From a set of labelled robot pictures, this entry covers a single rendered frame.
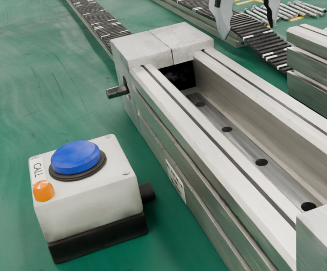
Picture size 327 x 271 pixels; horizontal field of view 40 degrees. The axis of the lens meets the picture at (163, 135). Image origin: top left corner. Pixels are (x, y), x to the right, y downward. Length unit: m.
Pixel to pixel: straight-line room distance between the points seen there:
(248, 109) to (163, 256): 0.14
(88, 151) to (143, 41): 0.21
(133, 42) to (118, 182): 0.23
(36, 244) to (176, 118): 0.16
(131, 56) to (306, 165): 0.24
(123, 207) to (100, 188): 0.03
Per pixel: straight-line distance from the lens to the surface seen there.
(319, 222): 0.19
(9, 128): 0.63
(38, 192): 0.34
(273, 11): 0.75
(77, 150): 0.37
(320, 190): 0.33
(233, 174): 0.28
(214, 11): 0.74
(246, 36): 0.72
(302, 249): 0.20
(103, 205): 0.35
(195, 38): 0.51
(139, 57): 0.48
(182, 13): 0.97
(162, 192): 0.42
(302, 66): 0.53
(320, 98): 0.52
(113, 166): 0.36
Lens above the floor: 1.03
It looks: 29 degrees down
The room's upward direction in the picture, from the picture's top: 10 degrees counter-clockwise
